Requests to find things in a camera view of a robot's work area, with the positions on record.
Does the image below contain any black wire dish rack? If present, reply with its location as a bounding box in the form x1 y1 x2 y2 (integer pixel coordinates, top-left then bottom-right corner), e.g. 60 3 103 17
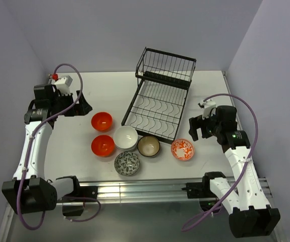
121 47 196 144

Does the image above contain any aluminium mounting rail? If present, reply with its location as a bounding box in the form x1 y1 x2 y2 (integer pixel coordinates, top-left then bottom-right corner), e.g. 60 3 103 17
56 176 273 205

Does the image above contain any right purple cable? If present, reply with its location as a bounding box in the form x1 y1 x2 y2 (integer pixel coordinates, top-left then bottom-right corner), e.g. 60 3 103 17
181 93 259 232

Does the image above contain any far orange bowl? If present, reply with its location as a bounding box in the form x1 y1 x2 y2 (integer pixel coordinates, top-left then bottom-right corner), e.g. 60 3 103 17
91 112 113 132

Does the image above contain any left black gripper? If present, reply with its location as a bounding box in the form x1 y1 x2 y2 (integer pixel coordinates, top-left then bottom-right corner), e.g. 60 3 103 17
51 90 92 117

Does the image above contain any orange white patterned bowl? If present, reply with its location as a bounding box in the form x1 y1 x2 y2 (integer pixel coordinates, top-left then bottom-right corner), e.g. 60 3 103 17
170 139 195 161

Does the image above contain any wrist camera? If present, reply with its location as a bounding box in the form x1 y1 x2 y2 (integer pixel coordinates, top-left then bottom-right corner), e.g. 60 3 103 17
51 74 73 96
198 99 216 119

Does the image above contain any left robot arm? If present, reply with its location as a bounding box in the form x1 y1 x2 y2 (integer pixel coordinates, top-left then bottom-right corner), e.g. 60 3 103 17
2 84 92 214

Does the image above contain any near orange bowl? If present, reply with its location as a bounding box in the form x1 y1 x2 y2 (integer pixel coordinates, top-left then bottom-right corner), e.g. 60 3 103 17
91 135 115 157

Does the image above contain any brown beige bowl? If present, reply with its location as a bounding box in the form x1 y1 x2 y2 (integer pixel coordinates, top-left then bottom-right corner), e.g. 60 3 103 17
137 136 161 158

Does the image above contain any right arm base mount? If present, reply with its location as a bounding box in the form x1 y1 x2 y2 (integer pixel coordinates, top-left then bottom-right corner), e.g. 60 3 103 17
181 182 213 199

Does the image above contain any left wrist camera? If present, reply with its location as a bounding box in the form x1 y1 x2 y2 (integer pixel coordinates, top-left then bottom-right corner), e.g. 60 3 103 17
51 74 73 96

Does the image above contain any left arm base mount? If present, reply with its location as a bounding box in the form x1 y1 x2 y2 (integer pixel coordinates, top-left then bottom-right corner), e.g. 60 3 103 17
57 186 101 221

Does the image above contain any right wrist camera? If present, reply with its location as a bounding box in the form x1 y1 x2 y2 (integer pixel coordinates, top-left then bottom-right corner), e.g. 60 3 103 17
198 99 216 119

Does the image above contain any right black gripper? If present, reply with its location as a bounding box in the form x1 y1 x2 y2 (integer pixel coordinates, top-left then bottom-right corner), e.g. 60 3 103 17
189 107 222 141

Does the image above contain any black white patterned bowl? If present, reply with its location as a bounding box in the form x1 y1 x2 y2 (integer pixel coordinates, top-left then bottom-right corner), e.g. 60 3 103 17
114 151 140 176

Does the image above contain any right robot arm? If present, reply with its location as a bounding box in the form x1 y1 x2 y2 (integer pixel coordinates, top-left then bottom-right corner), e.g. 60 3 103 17
182 102 280 238

